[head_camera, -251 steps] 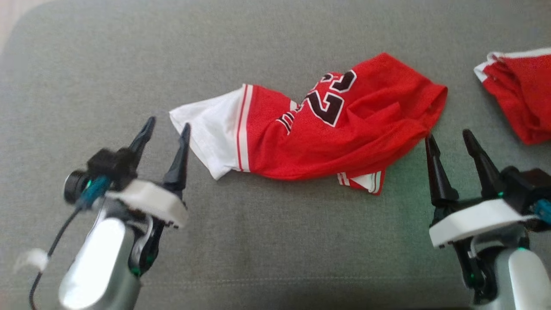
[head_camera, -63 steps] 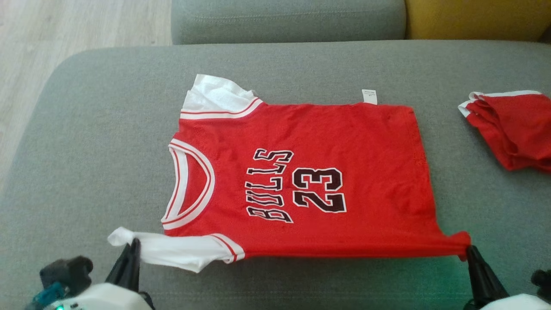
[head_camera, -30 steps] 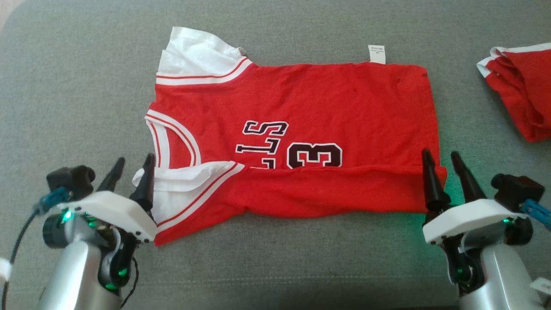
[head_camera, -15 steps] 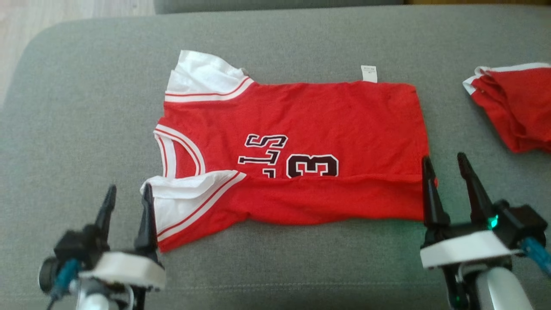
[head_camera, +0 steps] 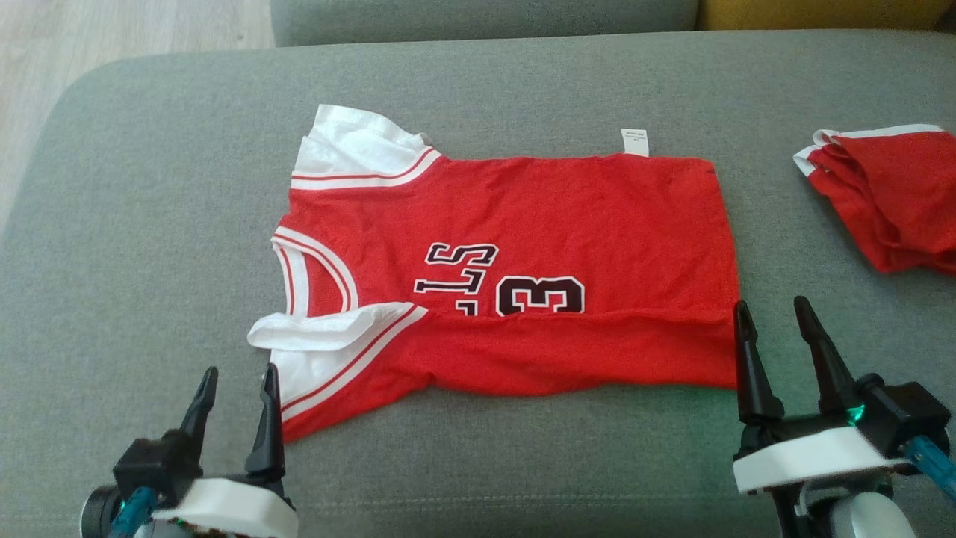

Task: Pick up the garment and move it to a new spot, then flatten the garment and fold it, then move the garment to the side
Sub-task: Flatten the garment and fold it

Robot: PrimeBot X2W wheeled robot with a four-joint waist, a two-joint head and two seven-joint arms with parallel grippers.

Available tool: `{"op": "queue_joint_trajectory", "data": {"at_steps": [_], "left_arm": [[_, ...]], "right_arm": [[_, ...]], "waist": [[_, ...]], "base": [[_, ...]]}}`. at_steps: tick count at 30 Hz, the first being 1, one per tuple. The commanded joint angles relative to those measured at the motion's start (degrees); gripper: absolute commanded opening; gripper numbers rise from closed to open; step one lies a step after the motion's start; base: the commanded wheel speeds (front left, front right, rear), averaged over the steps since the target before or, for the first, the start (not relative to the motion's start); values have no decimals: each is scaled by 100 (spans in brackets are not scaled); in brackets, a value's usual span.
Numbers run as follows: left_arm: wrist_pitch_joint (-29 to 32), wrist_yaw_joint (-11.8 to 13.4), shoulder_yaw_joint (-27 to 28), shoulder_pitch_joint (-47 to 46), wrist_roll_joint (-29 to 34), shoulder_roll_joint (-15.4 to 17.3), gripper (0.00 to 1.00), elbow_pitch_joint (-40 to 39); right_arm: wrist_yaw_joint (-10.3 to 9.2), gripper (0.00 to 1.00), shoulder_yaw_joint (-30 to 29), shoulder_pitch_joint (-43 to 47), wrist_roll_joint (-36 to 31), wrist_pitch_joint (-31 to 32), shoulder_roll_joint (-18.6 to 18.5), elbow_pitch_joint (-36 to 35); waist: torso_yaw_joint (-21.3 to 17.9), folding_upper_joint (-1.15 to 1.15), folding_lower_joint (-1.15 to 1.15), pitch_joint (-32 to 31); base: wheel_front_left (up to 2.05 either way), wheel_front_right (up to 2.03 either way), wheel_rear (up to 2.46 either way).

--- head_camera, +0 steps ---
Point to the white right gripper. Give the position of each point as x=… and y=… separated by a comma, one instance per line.
x=814, y=456

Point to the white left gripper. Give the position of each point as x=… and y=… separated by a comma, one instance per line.
x=231, y=512

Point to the red shorts with white stripe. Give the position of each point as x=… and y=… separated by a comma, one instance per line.
x=896, y=202

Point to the red basketball jersey white sleeves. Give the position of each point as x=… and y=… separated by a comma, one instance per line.
x=560, y=217

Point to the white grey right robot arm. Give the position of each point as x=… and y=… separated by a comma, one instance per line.
x=866, y=519

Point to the grey sofa seat cushion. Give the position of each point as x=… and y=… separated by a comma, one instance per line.
x=149, y=224

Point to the yellow sofa cushion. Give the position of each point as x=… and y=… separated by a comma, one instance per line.
x=821, y=13

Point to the grey sofa back cushion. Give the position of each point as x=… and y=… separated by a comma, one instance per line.
x=485, y=19

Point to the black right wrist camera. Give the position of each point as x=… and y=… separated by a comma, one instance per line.
x=907, y=411

